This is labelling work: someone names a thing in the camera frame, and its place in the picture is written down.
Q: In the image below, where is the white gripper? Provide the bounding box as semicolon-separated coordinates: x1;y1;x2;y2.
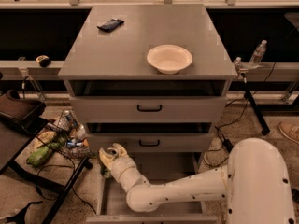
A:
99;143;139;185

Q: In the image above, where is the green soda can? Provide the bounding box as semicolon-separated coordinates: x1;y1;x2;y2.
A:
100;161;112;178

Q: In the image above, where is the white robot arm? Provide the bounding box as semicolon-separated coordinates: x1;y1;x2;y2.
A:
98;138;296;224

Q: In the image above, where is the grey middle drawer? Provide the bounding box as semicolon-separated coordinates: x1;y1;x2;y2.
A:
87;123;213;152

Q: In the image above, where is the grey drawer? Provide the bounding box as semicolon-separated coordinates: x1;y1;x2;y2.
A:
87;123;213;152
71;80;226;123
86;152;217;224

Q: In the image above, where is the grey bottom drawer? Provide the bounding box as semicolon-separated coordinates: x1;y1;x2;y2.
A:
86;152;217;224

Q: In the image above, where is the grey top drawer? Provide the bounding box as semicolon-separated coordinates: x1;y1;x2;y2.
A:
71;80;226;123

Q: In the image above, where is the grey drawer cabinet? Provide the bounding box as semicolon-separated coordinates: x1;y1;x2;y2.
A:
57;3;238;161

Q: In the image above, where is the dark side table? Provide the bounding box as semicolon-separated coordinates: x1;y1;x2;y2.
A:
1;118;93;224

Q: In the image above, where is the green chip bag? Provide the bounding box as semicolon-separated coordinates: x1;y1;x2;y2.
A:
26;136;66;167

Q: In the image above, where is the dark brown bag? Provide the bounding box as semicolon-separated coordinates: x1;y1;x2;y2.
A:
0;90;46;133

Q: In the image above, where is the white paper bowl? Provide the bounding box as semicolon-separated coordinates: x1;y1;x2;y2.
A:
147;45;192;75

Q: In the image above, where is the small black round device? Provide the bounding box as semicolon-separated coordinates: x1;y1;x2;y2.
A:
36;55;51;68

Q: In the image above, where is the black tripod stand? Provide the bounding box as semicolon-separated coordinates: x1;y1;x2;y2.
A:
233;57;270;135

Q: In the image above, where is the clear plastic water bottle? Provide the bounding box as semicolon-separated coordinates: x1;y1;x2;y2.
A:
249;40;267;69

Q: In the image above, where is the tan shoe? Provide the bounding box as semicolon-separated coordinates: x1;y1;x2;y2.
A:
278;122;299;144

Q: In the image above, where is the wire basket of snacks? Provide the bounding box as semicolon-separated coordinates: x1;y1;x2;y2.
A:
34;109;94;159

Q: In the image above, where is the black power adapter with cable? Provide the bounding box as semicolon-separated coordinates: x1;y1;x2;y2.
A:
203;61;278;169

